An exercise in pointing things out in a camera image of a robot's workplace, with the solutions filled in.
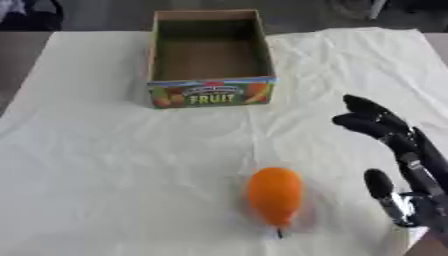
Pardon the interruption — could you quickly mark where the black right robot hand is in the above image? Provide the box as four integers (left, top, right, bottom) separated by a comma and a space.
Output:
330, 94, 448, 248

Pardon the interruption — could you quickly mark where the open cardboard box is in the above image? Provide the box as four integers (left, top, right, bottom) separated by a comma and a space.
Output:
145, 8, 279, 110

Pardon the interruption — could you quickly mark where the orange toy fruit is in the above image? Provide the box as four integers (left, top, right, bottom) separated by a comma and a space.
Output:
243, 166, 307, 240

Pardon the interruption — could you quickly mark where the grey tripod leg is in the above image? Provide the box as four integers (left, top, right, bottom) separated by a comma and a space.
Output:
365, 0, 389, 21

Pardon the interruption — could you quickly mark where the dark chair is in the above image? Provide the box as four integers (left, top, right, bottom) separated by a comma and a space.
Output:
0, 0, 67, 32

